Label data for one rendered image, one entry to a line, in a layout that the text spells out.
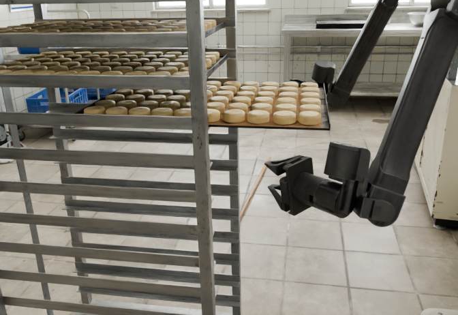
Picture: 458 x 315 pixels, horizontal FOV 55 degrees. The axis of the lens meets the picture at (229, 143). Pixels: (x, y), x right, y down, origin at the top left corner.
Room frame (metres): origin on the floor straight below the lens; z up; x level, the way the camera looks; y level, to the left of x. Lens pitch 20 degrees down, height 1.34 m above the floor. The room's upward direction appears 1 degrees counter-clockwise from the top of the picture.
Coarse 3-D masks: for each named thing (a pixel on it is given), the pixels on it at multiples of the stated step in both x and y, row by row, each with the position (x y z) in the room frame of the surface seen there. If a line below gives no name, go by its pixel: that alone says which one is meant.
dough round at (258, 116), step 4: (248, 112) 0.96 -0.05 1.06; (252, 112) 0.96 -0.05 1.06; (256, 112) 0.96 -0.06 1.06; (260, 112) 0.96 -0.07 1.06; (264, 112) 0.96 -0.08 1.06; (268, 112) 0.96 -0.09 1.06; (248, 116) 0.95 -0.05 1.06; (252, 116) 0.94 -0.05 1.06; (256, 116) 0.94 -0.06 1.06; (260, 116) 0.94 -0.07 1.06; (264, 116) 0.94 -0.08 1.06; (268, 116) 0.95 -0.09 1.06; (248, 120) 0.95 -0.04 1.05; (252, 120) 0.94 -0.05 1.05; (256, 120) 0.93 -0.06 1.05; (260, 120) 0.93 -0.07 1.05; (264, 120) 0.94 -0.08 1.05; (268, 120) 0.95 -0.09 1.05
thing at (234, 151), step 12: (228, 0) 1.34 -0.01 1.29; (228, 12) 1.34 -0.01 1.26; (228, 36) 1.34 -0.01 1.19; (228, 60) 1.34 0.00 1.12; (228, 72) 1.34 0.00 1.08; (228, 132) 1.34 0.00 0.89; (240, 240) 1.36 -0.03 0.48; (240, 252) 1.35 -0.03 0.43; (240, 264) 1.35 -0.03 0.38; (240, 276) 1.34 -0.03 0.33; (240, 288) 1.34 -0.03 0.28; (240, 300) 1.33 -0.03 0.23; (240, 312) 1.33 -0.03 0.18
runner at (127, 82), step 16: (0, 80) 1.00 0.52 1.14; (16, 80) 0.99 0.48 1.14; (32, 80) 0.99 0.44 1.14; (48, 80) 0.98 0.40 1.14; (64, 80) 0.97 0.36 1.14; (80, 80) 0.97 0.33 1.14; (96, 80) 0.96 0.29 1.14; (112, 80) 0.95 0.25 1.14; (128, 80) 0.95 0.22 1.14; (144, 80) 0.94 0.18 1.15; (160, 80) 0.94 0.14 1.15; (176, 80) 0.93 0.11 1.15
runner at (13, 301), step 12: (12, 300) 1.02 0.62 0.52; (24, 300) 1.01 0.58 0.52; (36, 300) 1.00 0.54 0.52; (48, 300) 1.00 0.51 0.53; (84, 312) 0.98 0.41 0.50; (96, 312) 0.97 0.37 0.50; (108, 312) 0.97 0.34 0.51; (120, 312) 0.96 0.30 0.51; (132, 312) 0.96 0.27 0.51; (144, 312) 0.95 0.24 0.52; (156, 312) 0.95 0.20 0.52; (168, 312) 0.94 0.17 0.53
